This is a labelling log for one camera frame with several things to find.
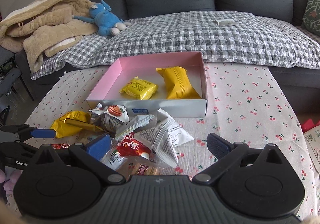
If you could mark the cherry print tablecloth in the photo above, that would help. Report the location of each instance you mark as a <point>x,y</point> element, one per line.
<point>250,104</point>

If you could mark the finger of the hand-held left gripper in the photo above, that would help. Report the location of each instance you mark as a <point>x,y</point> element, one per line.
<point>42,133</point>
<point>22,146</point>

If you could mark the red bag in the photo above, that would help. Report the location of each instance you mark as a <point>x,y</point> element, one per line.
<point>310,125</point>

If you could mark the crinkled gold yellow snack packet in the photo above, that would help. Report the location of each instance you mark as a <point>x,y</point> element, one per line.
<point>67,124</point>

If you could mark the white muffin snack packet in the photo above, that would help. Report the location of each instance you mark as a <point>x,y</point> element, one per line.
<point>112,119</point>

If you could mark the green patterned cushion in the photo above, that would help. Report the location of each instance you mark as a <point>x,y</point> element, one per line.
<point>312,14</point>

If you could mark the large yellow snack packet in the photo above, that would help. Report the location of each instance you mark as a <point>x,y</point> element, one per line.
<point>178,84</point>

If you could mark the grey checked blanket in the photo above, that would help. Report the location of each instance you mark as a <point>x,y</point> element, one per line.
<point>200,39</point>

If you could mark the floral fabric cushion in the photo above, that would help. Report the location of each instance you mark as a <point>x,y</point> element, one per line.
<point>312,146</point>

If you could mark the small white box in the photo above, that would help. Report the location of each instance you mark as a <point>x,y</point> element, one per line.
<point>227,22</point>

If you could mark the small yellow snack packet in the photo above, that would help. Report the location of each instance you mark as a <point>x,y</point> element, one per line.
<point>138,87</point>

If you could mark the grey chair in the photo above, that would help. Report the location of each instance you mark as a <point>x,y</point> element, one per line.
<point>10,74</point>

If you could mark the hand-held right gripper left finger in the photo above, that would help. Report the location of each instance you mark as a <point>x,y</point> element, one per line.
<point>98,145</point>

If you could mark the beige fleece jacket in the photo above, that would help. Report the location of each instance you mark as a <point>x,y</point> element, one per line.
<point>50,26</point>

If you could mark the plain white snack packet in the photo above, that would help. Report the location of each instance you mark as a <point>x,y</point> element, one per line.
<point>135,124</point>

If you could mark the purple plush toy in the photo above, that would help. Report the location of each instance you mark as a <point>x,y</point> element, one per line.
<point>8,180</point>

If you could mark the pink cardboard box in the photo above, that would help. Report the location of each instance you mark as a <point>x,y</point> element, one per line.
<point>150,109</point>

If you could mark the red white snack packet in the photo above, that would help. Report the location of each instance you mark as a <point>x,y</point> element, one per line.
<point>61,145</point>

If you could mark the white black-text snack packet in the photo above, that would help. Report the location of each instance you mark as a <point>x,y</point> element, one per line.
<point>162,141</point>

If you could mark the clear white-label snack packet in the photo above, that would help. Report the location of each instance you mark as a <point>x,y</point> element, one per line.
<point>113,160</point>

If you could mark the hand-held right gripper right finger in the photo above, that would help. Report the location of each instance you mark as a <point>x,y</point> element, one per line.
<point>217,145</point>

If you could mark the blue plush toy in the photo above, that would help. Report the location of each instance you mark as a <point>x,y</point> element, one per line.
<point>105,19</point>

